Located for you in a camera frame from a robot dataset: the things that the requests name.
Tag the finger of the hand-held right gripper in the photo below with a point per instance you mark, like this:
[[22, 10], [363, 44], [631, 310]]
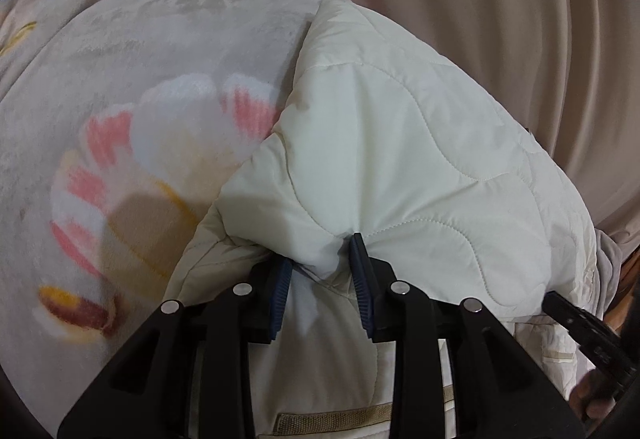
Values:
[[587, 336]]

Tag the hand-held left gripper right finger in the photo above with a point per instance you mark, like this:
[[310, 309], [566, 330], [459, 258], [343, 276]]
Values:
[[360, 290]]

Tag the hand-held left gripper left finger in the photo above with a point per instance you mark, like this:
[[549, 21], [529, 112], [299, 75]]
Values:
[[281, 295]]

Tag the white quilted jacket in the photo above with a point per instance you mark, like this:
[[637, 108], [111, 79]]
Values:
[[400, 144]]

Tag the person's right hand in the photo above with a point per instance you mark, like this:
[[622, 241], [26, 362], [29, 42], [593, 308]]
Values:
[[594, 400]]

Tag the grey cloth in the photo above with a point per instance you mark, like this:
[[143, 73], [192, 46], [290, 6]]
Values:
[[608, 269]]

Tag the flower printed fleece blanket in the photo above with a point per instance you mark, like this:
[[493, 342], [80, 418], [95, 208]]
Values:
[[150, 44]]

